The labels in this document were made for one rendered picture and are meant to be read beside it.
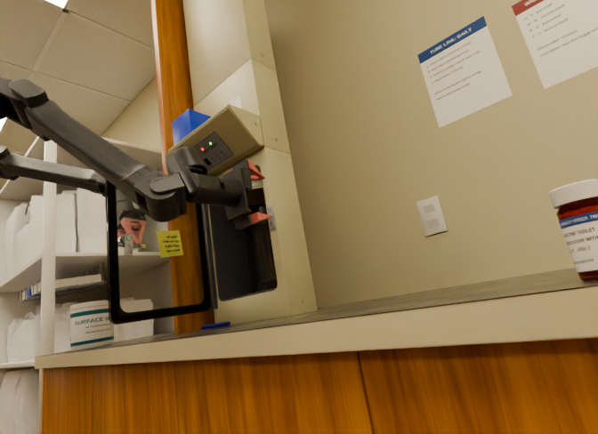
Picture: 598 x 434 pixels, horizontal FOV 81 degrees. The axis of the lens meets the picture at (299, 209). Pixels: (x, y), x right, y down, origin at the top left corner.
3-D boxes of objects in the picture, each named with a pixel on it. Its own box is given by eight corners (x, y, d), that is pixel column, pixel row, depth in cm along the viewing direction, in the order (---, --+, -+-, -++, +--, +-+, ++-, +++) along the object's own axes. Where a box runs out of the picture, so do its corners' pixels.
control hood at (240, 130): (200, 184, 120) (197, 156, 123) (264, 146, 100) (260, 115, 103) (169, 179, 112) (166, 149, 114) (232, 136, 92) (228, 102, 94)
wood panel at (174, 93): (286, 312, 143) (243, 28, 179) (291, 311, 141) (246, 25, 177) (174, 333, 106) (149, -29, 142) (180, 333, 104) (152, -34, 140)
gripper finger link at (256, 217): (277, 192, 81) (246, 188, 74) (282, 222, 79) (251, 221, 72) (256, 202, 85) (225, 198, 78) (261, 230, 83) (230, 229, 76)
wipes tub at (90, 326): (105, 344, 130) (104, 302, 134) (120, 342, 122) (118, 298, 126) (64, 352, 120) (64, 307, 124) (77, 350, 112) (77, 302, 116)
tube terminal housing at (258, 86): (272, 316, 127) (246, 125, 147) (346, 304, 107) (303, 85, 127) (214, 326, 108) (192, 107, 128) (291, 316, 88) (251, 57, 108)
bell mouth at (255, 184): (263, 207, 126) (261, 193, 128) (300, 191, 115) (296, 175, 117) (222, 202, 113) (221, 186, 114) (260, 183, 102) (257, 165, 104)
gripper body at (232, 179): (246, 166, 76) (218, 160, 70) (254, 212, 73) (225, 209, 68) (227, 177, 80) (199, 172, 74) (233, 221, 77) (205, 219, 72)
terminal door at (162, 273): (212, 310, 107) (199, 188, 118) (110, 325, 83) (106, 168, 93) (210, 310, 108) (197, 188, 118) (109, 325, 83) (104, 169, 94)
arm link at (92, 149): (21, 129, 78) (-1, 84, 69) (47, 118, 81) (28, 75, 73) (165, 233, 67) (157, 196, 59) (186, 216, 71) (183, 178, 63)
